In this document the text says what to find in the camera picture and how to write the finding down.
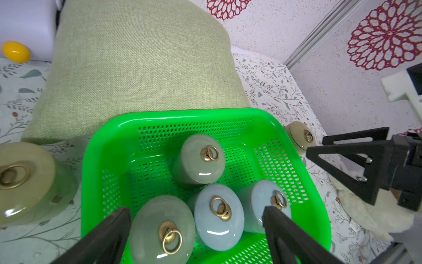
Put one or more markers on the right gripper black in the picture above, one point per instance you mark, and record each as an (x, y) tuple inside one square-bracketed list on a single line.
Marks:
[(368, 161)]

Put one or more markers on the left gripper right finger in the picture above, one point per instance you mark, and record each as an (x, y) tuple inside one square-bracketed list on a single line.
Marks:
[(289, 244)]

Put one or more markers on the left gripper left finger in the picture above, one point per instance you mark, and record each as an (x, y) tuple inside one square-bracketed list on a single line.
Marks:
[(105, 244)]

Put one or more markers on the blue canister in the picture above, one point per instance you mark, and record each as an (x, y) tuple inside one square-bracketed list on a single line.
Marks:
[(256, 197)]

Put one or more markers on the green canister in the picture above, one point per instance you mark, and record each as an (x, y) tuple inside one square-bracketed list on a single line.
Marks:
[(163, 232)]

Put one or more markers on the blue-grey canister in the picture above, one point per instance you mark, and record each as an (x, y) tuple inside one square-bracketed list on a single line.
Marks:
[(219, 217)]

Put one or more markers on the yellow canister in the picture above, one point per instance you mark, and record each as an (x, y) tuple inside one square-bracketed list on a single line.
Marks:
[(301, 136)]

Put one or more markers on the yellow-green canister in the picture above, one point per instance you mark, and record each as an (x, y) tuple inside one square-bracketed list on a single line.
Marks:
[(35, 186)]

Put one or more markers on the green plastic basket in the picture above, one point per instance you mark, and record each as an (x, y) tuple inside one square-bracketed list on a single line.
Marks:
[(130, 160)]

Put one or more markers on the grey-green canister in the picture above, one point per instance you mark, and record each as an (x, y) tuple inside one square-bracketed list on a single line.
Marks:
[(201, 161)]

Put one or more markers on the white plush dog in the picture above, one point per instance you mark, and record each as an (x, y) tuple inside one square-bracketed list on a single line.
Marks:
[(382, 219)]

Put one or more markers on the green linen cushion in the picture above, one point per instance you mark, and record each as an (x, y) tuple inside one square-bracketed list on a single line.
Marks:
[(117, 57)]

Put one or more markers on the lilac toaster toy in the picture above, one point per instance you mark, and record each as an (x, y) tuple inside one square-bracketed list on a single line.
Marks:
[(28, 30)]

